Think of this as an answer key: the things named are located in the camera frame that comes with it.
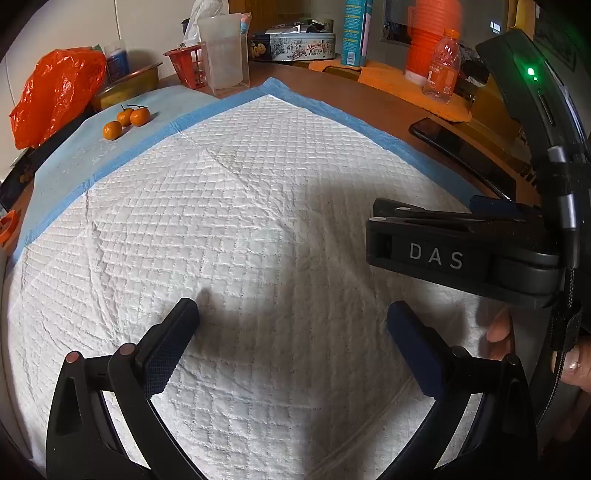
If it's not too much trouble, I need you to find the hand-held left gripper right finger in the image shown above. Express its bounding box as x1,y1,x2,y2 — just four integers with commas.
387,300,539,480

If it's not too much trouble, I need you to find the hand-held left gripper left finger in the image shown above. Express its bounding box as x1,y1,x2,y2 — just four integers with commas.
46,298,200,480

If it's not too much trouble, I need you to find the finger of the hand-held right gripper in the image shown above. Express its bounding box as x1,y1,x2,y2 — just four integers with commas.
367,196,544,232

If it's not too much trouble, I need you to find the person's right hand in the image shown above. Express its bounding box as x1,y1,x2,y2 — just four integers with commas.
487,308,591,444

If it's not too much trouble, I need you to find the black phone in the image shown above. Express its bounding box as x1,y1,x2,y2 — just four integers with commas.
409,117,518,201

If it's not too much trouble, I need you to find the clear bottle with orange cap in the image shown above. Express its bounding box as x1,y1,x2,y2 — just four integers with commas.
422,28,461,104

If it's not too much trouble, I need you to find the white quilted absorbent pad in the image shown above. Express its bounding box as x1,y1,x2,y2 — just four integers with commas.
0,78,546,480

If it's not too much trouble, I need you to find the light blue cloth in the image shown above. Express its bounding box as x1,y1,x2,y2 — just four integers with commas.
18,85,218,241

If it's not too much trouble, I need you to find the blue spray can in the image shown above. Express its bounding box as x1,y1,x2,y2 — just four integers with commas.
341,0,374,66

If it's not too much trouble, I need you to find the round cookie tin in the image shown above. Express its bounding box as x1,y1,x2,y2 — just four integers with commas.
268,30,335,62

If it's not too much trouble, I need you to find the black flat box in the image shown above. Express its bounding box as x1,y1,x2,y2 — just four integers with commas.
30,108,95,151

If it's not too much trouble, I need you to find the gold metal bowl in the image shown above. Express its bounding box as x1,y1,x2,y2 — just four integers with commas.
90,62,161,112

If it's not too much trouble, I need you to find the dark cookie box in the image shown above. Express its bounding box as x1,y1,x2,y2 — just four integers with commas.
248,33,274,61

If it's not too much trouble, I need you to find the orange plastic bag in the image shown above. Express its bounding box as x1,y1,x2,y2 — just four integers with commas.
10,48,108,149

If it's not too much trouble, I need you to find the red plastic basket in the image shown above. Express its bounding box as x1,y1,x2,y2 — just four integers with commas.
164,41,208,89

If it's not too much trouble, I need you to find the clear plastic measuring cup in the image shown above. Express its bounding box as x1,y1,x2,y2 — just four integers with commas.
198,15,251,89

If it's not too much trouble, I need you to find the white plastic bag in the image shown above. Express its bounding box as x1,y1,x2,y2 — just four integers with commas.
182,0,218,49

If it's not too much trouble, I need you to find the orange plastic handle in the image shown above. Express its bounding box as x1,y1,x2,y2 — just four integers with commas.
0,210,19,247

